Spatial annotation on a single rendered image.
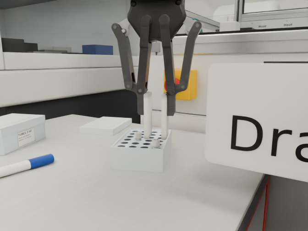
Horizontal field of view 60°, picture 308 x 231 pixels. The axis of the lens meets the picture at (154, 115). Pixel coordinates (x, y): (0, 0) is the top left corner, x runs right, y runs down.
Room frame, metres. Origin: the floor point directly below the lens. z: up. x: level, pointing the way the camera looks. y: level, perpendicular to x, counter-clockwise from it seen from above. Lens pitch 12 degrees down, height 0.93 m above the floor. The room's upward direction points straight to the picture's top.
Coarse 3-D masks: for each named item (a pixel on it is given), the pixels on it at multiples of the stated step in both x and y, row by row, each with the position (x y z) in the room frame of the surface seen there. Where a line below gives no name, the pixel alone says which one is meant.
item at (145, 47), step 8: (144, 16) 0.39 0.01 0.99; (144, 24) 0.39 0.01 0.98; (144, 32) 0.39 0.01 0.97; (144, 40) 0.39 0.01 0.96; (144, 48) 0.40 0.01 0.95; (144, 56) 0.40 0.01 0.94; (144, 64) 0.40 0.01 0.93; (144, 72) 0.40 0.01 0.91; (144, 80) 0.40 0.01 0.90; (144, 88) 0.40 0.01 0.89
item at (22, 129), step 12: (0, 120) 0.53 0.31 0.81; (12, 120) 0.53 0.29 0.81; (24, 120) 0.53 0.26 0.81; (36, 120) 0.56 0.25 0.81; (0, 132) 0.46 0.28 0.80; (12, 132) 0.49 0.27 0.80; (24, 132) 0.52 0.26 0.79; (36, 132) 0.56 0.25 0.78; (0, 144) 0.47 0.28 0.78; (12, 144) 0.49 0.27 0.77; (24, 144) 0.52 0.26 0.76
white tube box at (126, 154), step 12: (132, 132) 0.50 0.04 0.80; (156, 132) 0.51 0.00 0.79; (168, 132) 0.50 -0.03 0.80; (120, 144) 0.42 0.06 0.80; (132, 144) 0.42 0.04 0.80; (144, 144) 0.43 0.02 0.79; (168, 144) 0.46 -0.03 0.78; (120, 156) 0.40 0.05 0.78; (132, 156) 0.40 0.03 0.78; (144, 156) 0.39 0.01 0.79; (156, 156) 0.39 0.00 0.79; (120, 168) 0.40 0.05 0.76; (132, 168) 0.40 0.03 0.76; (144, 168) 0.39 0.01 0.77; (156, 168) 0.39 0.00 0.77
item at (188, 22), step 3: (186, 18) 0.39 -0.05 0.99; (189, 18) 0.39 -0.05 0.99; (186, 21) 0.39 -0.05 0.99; (189, 21) 0.39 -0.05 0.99; (192, 21) 0.39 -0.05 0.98; (195, 21) 0.39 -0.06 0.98; (186, 24) 0.39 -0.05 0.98; (189, 24) 0.39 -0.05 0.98; (192, 24) 0.39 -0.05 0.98; (186, 27) 0.39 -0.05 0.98; (189, 27) 0.39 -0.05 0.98; (186, 30) 0.39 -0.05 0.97; (189, 30) 0.39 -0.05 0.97; (186, 33) 0.39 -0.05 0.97; (198, 33) 0.40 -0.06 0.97
